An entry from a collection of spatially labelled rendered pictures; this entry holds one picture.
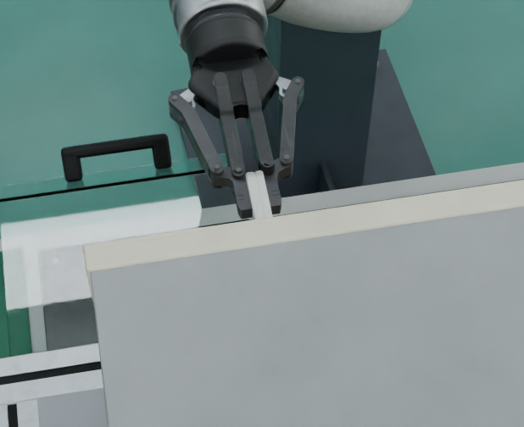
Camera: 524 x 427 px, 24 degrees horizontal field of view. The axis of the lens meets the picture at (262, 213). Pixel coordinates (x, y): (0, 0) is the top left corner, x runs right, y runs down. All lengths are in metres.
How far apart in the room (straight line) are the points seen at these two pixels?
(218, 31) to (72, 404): 0.36
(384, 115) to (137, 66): 0.55
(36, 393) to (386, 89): 1.69
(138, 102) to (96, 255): 1.77
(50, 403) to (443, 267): 0.37
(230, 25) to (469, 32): 1.69
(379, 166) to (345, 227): 1.63
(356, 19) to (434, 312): 0.51
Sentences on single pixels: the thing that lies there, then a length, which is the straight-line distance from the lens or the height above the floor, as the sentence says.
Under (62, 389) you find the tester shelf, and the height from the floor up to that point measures 1.12.
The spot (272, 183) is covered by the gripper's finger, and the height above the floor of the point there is 1.19.
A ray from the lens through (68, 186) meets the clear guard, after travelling 1.25.
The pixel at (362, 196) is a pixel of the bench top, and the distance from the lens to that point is 1.60.
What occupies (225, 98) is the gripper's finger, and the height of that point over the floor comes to 1.20.
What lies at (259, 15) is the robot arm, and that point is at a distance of 1.18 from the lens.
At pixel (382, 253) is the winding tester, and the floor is 1.32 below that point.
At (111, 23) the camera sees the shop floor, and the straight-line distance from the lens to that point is 2.80.
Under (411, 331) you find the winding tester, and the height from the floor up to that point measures 1.32.
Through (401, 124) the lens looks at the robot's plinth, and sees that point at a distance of 2.60.
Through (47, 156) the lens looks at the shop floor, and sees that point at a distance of 2.59.
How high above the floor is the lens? 2.08
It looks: 57 degrees down
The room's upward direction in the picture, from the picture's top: straight up
